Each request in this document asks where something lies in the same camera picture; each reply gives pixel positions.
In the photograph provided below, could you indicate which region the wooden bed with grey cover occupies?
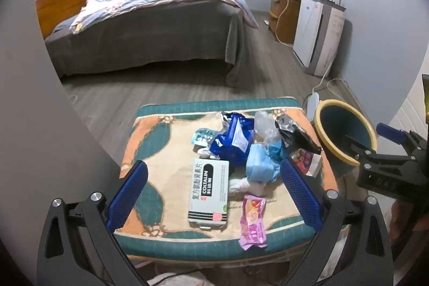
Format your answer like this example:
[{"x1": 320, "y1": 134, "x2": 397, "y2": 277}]
[{"x1": 35, "y1": 0, "x2": 260, "y2": 89}]

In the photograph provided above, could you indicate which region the red and white packet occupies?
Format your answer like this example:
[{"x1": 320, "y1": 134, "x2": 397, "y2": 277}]
[{"x1": 291, "y1": 148, "x2": 323, "y2": 177}]

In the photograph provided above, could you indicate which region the blue face mask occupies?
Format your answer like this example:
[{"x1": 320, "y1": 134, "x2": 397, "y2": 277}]
[{"x1": 246, "y1": 143, "x2": 280, "y2": 183}]

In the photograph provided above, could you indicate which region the white power strip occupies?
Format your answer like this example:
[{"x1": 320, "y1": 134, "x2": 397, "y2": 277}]
[{"x1": 308, "y1": 92, "x2": 320, "y2": 126}]

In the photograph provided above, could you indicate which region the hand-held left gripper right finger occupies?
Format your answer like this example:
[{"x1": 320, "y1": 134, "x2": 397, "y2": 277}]
[{"x1": 280, "y1": 157, "x2": 394, "y2": 286}]

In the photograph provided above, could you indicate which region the white tissue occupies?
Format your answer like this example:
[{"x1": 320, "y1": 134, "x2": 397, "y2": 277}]
[{"x1": 229, "y1": 175, "x2": 265, "y2": 196}]

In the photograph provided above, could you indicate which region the white cable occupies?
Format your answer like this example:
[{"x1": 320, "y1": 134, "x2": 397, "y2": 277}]
[
  {"x1": 327, "y1": 77, "x2": 351, "y2": 95},
  {"x1": 275, "y1": 0, "x2": 299, "y2": 47},
  {"x1": 312, "y1": 3, "x2": 346, "y2": 95}
]

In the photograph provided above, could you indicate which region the teal bin with yellow rim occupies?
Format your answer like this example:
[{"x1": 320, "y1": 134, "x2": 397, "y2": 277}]
[{"x1": 314, "y1": 99, "x2": 378, "y2": 179}]

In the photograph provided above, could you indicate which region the white panelled door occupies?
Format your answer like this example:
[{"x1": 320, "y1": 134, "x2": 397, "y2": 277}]
[{"x1": 389, "y1": 72, "x2": 429, "y2": 139}]

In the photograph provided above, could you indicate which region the blue paper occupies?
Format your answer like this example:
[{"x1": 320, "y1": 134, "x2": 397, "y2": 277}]
[{"x1": 268, "y1": 140, "x2": 292, "y2": 161}]

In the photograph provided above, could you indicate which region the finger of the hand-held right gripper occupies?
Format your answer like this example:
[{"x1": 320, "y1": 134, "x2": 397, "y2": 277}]
[
  {"x1": 343, "y1": 135, "x2": 418, "y2": 173},
  {"x1": 375, "y1": 123, "x2": 429, "y2": 154}
]

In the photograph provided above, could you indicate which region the silver blister pack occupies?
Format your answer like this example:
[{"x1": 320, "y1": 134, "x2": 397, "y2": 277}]
[{"x1": 191, "y1": 128, "x2": 215, "y2": 146}]

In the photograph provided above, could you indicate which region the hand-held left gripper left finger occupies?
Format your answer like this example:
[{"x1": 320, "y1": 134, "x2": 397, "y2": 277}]
[{"x1": 36, "y1": 159, "x2": 150, "y2": 286}]

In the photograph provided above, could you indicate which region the teal and orange printed cushion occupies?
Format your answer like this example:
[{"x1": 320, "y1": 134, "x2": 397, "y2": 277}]
[{"x1": 114, "y1": 98, "x2": 339, "y2": 256}]

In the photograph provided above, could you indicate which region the clear plastic wrap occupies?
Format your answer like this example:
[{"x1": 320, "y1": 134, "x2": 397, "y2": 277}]
[{"x1": 254, "y1": 111, "x2": 282, "y2": 144}]

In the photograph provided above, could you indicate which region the white medicine box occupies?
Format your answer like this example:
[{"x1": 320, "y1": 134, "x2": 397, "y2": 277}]
[{"x1": 187, "y1": 158, "x2": 230, "y2": 231}]

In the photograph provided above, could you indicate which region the white air purifier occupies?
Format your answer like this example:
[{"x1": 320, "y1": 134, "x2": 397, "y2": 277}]
[{"x1": 293, "y1": 0, "x2": 346, "y2": 75}]

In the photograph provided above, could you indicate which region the black foil wrapper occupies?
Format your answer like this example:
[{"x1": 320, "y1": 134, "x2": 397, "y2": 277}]
[{"x1": 275, "y1": 115, "x2": 323, "y2": 154}]

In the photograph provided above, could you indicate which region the wooden cabinet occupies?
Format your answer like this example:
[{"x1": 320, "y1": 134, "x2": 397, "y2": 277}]
[{"x1": 269, "y1": 0, "x2": 300, "y2": 45}]

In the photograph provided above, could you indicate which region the blue snack bag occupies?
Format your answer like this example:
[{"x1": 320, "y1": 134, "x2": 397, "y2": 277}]
[{"x1": 210, "y1": 112, "x2": 256, "y2": 168}]

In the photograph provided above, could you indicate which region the pink snack wrapper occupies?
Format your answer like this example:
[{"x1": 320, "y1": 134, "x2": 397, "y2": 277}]
[{"x1": 239, "y1": 195, "x2": 268, "y2": 251}]

